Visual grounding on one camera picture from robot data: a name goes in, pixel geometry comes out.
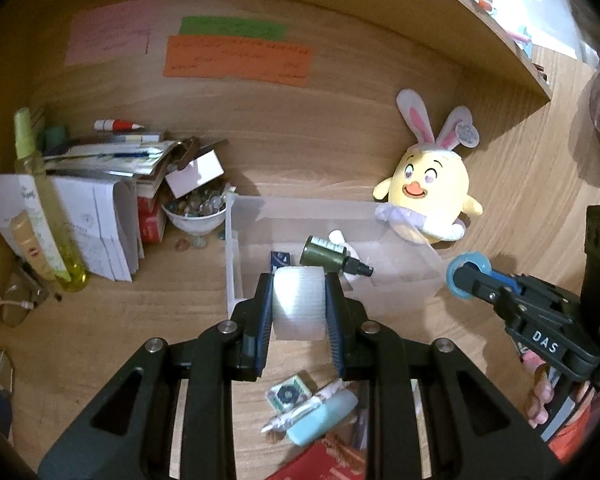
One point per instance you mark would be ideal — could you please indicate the stack of white papers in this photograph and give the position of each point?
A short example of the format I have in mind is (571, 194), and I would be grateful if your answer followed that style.
(101, 216)

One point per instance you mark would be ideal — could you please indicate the person's hand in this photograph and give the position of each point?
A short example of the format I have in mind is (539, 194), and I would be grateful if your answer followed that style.
(542, 393)

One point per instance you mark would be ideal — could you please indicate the red white marker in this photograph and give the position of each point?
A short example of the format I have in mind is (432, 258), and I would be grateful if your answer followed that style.
(116, 125)

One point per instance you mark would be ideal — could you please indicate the white ballpoint pen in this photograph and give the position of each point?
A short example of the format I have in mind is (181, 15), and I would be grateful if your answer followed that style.
(281, 423)

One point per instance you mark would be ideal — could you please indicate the red booklet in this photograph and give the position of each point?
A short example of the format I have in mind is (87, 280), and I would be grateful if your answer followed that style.
(328, 458)

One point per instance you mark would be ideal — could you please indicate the yellow chick plush toy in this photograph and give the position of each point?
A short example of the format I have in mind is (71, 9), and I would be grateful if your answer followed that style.
(429, 189)

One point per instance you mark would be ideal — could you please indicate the light blue tube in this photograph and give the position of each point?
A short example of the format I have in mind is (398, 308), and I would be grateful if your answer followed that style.
(323, 419)

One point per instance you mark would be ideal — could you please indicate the orange paper note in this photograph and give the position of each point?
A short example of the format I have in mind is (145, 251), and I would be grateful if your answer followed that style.
(219, 57)

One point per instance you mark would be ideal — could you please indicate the pink paper note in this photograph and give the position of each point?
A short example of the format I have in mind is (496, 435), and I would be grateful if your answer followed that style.
(108, 32)

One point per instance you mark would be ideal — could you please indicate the green paper note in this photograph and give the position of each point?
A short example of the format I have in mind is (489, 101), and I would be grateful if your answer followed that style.
(208, 25)

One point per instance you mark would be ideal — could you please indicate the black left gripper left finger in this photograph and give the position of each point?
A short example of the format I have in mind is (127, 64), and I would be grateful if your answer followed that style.
(167, 412)

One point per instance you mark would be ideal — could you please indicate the white tube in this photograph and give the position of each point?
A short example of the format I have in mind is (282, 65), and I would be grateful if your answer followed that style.
(336, 237)

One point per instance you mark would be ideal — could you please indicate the red box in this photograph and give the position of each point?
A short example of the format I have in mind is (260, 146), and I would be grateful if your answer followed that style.
(152, 219)

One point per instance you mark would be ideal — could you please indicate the yellow green spray bottle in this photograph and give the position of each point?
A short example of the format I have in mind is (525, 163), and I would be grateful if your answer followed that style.
(44, 209)

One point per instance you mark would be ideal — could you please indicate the small patterned square packet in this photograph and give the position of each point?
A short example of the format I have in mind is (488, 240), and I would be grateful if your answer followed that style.
(285, 395)

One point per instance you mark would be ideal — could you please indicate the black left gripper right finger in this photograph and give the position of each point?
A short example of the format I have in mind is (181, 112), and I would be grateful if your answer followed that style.
(429, 403)

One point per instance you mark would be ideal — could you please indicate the white bowl of marbles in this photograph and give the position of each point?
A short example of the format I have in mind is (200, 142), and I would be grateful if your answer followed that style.
(199, 212)

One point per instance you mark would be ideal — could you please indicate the dark blue foil packet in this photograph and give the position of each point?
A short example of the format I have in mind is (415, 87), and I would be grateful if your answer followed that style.
(279, 260)

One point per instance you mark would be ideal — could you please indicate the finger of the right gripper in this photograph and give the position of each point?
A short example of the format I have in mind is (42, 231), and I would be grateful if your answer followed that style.
(490, 288)

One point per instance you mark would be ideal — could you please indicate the wooden shelf board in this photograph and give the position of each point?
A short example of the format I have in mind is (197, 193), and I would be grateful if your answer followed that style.
(465, 33)

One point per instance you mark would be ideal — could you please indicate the clear plastic storage bin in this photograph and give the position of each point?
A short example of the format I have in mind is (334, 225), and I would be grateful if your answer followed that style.
(387, 272)

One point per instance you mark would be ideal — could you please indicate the blue tape roll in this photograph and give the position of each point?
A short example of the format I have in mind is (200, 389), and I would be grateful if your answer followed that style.
(463, 271)

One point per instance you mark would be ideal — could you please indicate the dark green bottle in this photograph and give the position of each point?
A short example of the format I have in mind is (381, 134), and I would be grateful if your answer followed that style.
(331, 258)

